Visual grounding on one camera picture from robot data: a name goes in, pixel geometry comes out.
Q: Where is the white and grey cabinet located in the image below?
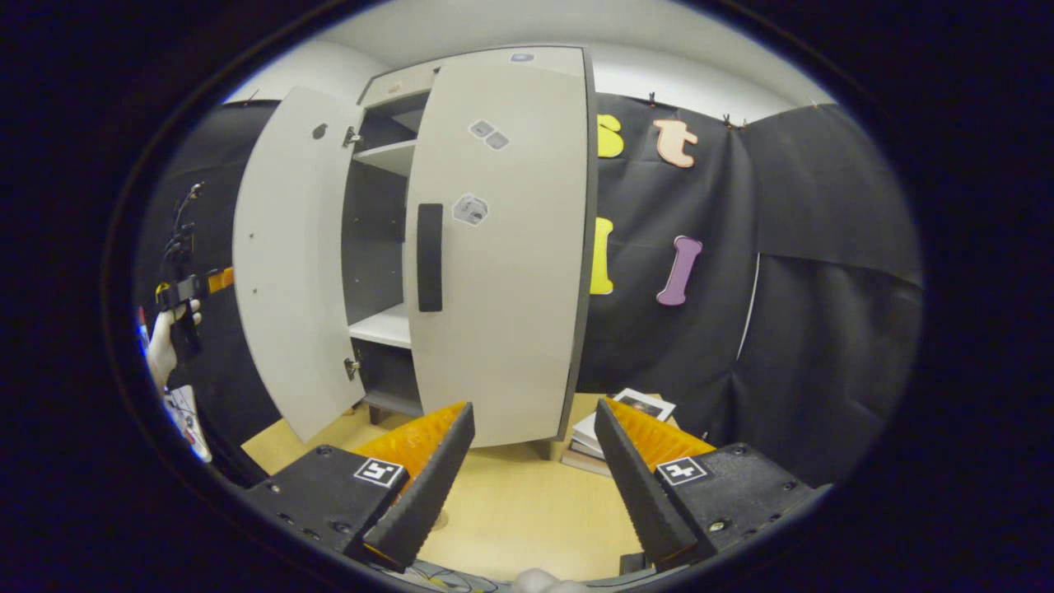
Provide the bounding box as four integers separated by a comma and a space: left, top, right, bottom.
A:
342, 45, 598, 462

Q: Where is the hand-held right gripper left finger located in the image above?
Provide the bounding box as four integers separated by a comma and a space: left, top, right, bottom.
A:
241, 401, 477, 573

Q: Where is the white book with portrait cover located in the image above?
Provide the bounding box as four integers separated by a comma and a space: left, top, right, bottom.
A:
574, 388, 677, 454

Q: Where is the white cabinet door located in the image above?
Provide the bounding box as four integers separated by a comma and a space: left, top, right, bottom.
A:
403, 62, 598, 450
233, 85, 367, 444

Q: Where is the black cable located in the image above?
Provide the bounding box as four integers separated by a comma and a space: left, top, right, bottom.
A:
163, 181, 205, 285

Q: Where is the grey book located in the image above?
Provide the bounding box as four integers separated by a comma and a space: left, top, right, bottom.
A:
562, 441, 614, 479

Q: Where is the black door handle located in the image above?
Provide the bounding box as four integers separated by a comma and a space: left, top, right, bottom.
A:
417, 203, 444, 313

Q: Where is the white cabinet shelf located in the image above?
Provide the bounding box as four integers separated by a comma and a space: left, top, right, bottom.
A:
352, 139, 417, 177

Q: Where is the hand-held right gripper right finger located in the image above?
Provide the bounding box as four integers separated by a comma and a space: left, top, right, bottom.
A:
595, 397, 828, 569

